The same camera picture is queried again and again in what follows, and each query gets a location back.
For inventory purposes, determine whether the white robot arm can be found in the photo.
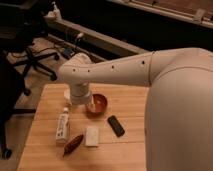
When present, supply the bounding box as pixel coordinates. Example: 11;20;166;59
58;48;213;171

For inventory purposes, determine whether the white spray bottle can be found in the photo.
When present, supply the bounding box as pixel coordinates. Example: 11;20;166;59
52;1;62;20

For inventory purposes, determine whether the reddish brown pouch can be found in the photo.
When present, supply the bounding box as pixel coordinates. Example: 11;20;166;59
63;134;84;156

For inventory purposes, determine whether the black office chair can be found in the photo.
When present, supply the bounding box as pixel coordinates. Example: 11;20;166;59
0;0;59;159

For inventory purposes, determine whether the white tube bottle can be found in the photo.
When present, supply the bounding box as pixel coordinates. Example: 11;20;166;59
55;107;69;144

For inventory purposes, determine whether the white paper cup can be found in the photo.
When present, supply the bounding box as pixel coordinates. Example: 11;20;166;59
64;88;72;104

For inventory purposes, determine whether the white rectangular box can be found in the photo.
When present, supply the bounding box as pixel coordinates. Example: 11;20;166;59
85;126;99;147

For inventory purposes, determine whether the power strip on floor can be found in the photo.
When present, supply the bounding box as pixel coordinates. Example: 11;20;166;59
62;48;76;59

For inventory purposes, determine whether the red wooden bowl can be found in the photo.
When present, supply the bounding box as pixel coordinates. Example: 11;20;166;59
85;94;108;117

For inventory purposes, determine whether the black remote device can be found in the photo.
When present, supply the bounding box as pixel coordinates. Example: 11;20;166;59
107;115;125;137

